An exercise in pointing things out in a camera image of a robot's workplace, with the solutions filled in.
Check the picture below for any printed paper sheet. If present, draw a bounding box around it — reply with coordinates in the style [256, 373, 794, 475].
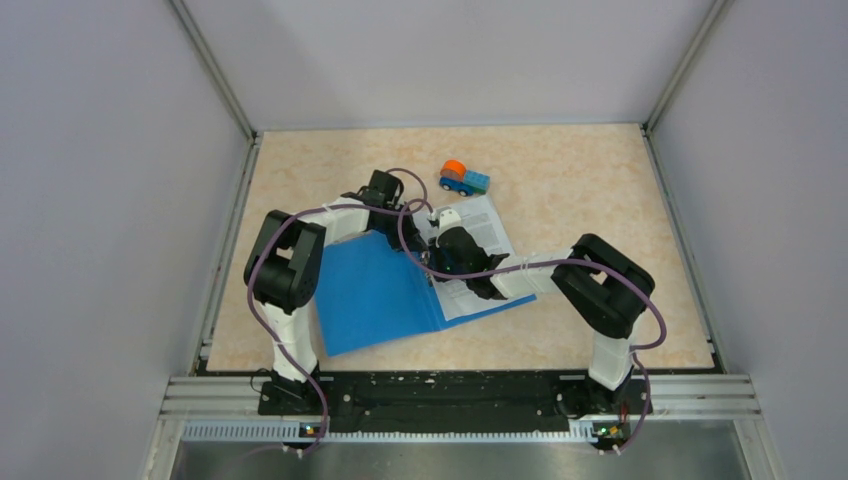
[429, 195, 536, 328]

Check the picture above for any blue file folder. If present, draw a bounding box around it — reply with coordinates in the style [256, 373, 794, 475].
[313, 233, 536, 357]

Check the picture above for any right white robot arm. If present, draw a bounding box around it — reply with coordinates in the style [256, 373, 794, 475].
[426, 227, 656, 412]

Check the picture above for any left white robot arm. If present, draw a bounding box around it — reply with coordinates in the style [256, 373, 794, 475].
[244, 168, 430, 414]

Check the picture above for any toy truck orange blue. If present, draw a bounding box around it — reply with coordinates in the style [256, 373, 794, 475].
[439, 159, 491, 197]

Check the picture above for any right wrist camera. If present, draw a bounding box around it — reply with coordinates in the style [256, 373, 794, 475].
[428, 207, 462, 230]

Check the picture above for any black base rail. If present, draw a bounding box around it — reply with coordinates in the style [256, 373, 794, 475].
[257, 370, 653, 451]

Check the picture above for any grey cable duct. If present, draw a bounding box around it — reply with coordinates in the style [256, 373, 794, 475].
[181, 420, 598, 444]

